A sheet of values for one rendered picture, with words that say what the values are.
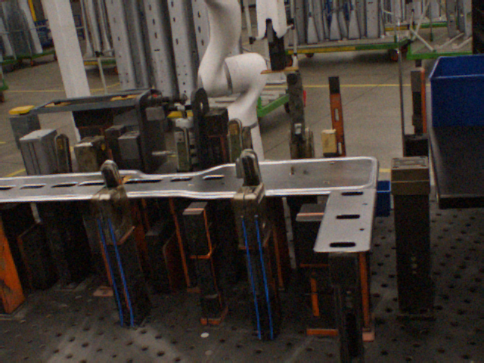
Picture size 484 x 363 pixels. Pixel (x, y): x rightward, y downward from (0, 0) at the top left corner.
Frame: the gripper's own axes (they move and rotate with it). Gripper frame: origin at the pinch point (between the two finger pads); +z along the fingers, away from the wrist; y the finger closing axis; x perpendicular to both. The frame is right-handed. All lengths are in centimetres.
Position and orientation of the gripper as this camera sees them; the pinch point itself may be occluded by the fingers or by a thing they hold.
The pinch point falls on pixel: (277, 60)
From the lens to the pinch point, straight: 135.8
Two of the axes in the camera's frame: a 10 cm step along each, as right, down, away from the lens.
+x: 9.6, -0.5, -2.8
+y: -2.4, 3.7, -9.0
